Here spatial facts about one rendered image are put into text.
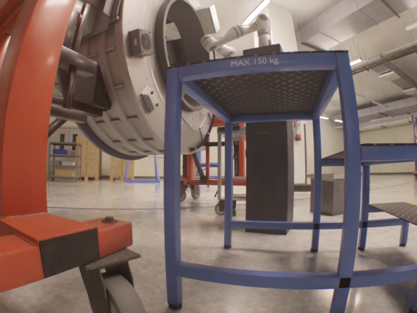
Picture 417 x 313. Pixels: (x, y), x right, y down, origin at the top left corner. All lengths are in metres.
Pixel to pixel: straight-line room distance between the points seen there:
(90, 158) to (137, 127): 6.63
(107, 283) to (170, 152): 0.30
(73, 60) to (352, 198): 0.72
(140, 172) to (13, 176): 9.93
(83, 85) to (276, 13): 4.99
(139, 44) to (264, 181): 0.94
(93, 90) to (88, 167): 6.75
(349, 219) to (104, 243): 0.45
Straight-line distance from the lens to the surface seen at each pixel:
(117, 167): 7.72
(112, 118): 1.26
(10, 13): 0.97
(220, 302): 0.65
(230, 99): 0.81
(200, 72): 0.54
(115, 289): 0.42
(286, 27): 5.67
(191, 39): 2.05
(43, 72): 0.53
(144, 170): 10.35
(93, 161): 7.79
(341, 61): 0.53
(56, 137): 10.82
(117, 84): 1.13
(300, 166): 4.70
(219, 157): 1.81
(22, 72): 0.50
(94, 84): 1.14
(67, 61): 0.64
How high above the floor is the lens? 0.35
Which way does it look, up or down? 4 degrees up
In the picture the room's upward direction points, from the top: straight up
